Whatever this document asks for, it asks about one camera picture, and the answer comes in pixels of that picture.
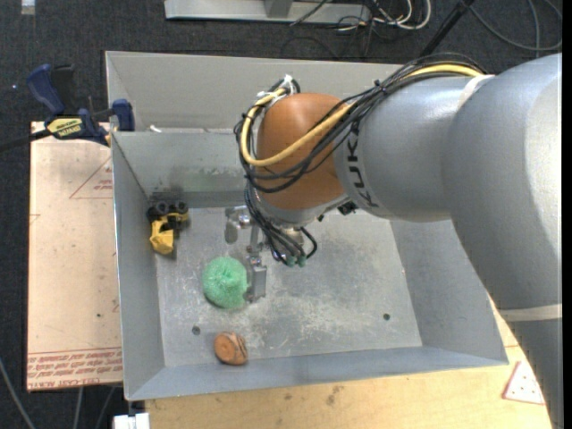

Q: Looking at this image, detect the yellow and black tool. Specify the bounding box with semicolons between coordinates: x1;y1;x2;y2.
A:
147;189;191;256

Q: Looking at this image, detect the brown round wooden piece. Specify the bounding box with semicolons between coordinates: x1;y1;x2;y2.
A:
213;331;249;367

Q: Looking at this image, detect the pale grey metal gripper finger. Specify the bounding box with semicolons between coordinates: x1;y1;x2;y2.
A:
246;256;269;304

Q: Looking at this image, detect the green mesh scrubber ball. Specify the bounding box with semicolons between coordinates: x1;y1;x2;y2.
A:
201;257;250;310

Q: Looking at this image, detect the brown cardboard board red print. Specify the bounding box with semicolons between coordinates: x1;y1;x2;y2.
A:
26;121;124;392

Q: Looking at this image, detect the grey metal bin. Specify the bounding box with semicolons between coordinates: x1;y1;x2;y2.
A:
105;50;510;402

